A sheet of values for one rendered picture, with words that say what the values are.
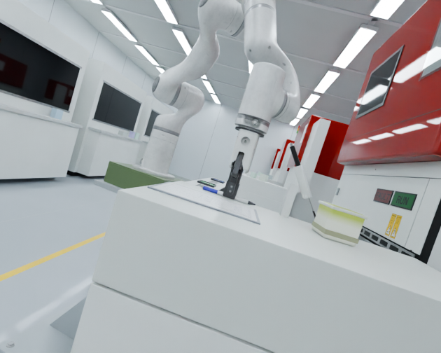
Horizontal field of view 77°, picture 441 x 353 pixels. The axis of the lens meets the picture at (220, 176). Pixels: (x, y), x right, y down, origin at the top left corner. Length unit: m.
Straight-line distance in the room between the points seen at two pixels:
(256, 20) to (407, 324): 0.72
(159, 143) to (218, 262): 0.85
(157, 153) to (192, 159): 7.90
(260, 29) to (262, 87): 0.18
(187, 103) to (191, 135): 7.93
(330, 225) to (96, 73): 5.01
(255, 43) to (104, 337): 0.70
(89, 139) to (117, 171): 4.10
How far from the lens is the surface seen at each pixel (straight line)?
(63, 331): 1.72
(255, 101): 0.67
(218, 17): 1.04
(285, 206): 0.69
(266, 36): 0.79
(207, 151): 9.00
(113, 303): 0.48
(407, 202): 0.96
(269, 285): 0.42
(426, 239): 0.85
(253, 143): 0.65
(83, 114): 5.30
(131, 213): 0.43
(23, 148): 4.06
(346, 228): 0.61
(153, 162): 1.20
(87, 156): 5.28
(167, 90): 1.20
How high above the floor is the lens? 1.05
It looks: 4 degrees down
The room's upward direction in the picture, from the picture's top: 18 degrees clockwise
